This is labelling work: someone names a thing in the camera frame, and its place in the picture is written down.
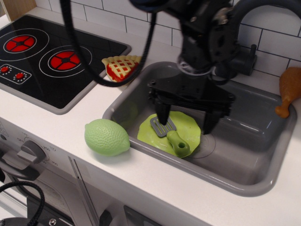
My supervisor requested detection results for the grey toy sink basin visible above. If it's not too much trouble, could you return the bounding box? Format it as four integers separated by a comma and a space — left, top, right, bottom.
103, 62, 297, 197

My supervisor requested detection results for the black braided lower cable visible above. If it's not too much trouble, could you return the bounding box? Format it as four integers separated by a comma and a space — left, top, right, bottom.
0, 181, 46, 226

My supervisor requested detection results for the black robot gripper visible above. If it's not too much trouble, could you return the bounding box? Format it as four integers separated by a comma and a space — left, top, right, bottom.
148, 73, 235, 135

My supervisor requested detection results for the light green plastic plate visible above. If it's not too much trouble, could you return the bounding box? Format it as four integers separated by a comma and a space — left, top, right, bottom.
137, 111, 201, 158

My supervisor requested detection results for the wooden side panel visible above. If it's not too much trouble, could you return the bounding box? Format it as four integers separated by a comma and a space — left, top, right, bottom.
0, 0, 37, 22

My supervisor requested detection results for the grey oven knob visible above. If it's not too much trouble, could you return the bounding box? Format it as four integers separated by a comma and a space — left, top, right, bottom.
17, 140, 46, 164

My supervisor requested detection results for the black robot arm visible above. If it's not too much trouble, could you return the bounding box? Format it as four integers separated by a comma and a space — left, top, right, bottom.
132, 0, 239, 134

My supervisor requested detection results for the brown toy chicken drumstick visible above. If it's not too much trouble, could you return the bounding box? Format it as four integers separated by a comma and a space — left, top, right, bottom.
275, 67, 301, 118

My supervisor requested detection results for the grey green toy spatula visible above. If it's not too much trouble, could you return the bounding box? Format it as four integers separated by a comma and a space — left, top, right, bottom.
150, 116, 190, 157

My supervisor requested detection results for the black toy stove top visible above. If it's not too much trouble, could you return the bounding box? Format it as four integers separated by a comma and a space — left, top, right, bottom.
0, 14, 132, 115

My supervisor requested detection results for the black braided cable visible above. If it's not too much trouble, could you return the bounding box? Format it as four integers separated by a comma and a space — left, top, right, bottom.
58, 0, 158, 88
0, 181, 46, 226

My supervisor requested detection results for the toy cherry pie slice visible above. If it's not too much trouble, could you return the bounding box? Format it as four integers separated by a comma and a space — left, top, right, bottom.
102, 55, 142, 83

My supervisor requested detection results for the dark grey sink faucet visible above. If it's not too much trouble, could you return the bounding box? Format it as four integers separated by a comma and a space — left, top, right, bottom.
213, 0, 301, 82

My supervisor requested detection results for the grey oven door handle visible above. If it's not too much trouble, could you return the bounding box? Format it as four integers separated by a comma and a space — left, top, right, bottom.
0, 152, 40, 181

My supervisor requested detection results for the green toy lemon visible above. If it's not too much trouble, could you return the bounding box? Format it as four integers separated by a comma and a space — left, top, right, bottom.
84, 119, 130, 156

